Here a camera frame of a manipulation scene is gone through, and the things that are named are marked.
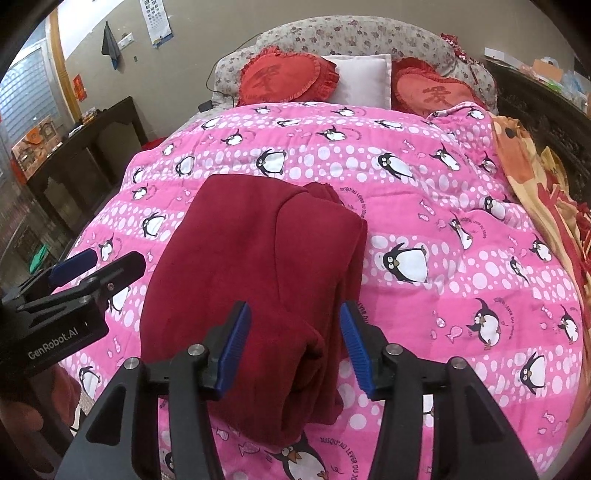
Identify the white pillow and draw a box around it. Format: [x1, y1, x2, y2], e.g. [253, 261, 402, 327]
[322, 54, 393, 109]

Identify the dark carved wooden cabinet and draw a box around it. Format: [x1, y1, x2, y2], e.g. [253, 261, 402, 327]
[485, 59, 591, 204]

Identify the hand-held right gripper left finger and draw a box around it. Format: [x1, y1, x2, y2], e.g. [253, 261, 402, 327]
[60, 301, 252, 480]

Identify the dark red sweater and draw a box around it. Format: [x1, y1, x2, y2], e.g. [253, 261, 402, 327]
[139, 174, 369, 448]

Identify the dark wooden console table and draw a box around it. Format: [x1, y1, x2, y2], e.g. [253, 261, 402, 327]
[25, 96, 148, 241]

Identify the floral padded headboard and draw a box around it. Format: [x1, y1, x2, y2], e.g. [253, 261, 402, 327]
[213, 17, 498, 114]

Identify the dark hanging cloth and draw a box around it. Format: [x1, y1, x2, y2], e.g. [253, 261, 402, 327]
[102, 21, 122, 71]

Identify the window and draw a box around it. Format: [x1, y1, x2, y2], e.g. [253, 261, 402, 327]
[0, 39, 65, 139]

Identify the black cable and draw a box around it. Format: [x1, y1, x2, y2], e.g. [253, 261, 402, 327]
[205, 32, 273, 104]

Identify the red heart-shaped pillow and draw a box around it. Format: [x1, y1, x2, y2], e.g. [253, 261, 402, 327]
[235, 46, 341, 107]
[392, 56, 485, 114]

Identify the wall calendar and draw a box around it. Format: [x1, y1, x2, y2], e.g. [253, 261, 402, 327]
[139, 0, 174, 46]

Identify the orange printed blanket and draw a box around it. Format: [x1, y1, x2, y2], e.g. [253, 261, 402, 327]
[490, 114, 591, 435]

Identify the pink penguin print blanket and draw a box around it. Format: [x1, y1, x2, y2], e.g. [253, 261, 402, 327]
[60, 102, 587, 480]

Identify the printed cardboard box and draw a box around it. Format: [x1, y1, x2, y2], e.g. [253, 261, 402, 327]
[10, 115, 63, 178]

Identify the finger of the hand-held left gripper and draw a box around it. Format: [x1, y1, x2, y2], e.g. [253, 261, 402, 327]
[51, 251, 147, 308]
[18, 249, 100, 301]

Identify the green cloth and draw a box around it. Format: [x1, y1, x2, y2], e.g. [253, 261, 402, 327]
[28, 244, 51, 273]

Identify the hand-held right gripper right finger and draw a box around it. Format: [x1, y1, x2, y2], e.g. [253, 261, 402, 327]
[339, 302, 532, 480]

